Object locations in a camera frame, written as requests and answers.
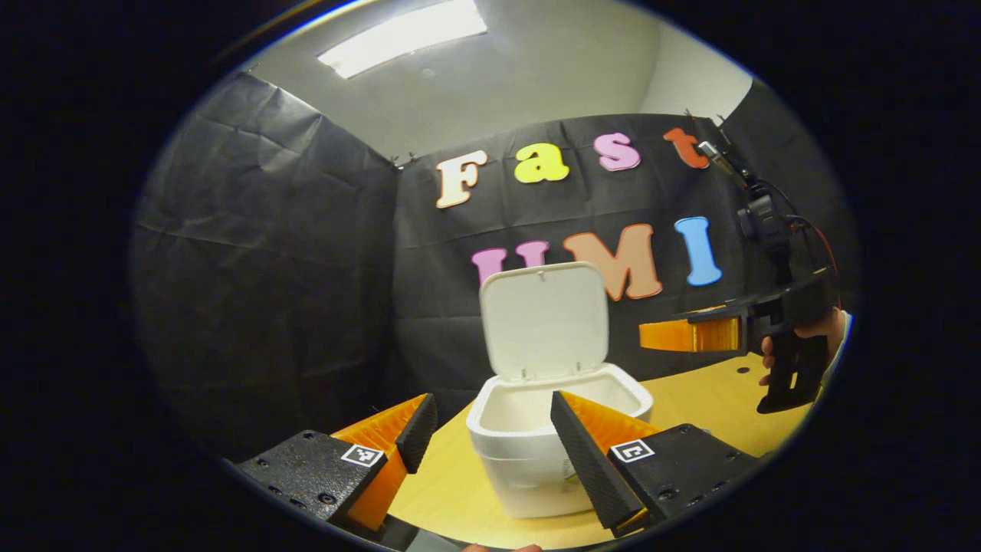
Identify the white desktop garbage bin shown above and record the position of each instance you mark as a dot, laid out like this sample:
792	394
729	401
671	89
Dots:
544	322

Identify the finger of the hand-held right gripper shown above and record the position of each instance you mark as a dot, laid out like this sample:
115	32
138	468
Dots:
690	336

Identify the ceiling light panel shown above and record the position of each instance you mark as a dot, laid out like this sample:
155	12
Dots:
398	38

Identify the black backdrop cloth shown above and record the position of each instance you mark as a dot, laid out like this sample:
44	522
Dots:
260	268

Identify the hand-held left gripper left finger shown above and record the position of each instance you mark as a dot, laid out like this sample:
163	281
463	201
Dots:
418	433

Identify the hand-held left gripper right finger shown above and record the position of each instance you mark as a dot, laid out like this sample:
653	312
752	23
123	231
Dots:
586	468

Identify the wooden desktop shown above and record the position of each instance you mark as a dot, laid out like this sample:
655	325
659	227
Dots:
705	399

